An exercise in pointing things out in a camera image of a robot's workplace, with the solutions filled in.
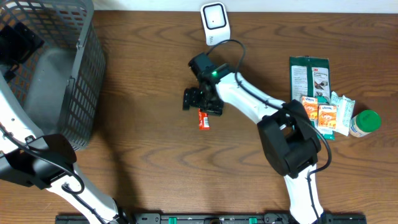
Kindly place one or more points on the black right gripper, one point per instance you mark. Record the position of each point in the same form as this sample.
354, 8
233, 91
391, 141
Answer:
191, 100

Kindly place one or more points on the red snack packet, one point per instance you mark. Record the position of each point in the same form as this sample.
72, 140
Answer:
203, 120

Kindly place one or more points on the green 3M package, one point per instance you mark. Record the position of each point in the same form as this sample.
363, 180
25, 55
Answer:
310, 76

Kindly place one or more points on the orange white tissue pack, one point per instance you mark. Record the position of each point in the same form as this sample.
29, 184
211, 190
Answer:
327, 116

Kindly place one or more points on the white toilet wipes pack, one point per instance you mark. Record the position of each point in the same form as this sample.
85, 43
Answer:
344, 112

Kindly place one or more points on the green lid seasoning jar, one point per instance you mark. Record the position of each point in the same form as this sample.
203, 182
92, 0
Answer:
364, 123

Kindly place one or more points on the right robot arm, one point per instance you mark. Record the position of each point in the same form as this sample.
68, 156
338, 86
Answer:
289, 141

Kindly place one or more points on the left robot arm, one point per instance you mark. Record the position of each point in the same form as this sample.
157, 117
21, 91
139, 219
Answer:
50, 162

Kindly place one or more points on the white barcode scanner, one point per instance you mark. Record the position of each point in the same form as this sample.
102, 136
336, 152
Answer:
215, 23

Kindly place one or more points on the grey plastic mesh basket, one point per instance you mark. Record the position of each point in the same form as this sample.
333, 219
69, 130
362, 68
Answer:
52, 70

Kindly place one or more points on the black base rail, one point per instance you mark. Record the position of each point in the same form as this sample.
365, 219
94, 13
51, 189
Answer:
270, 218

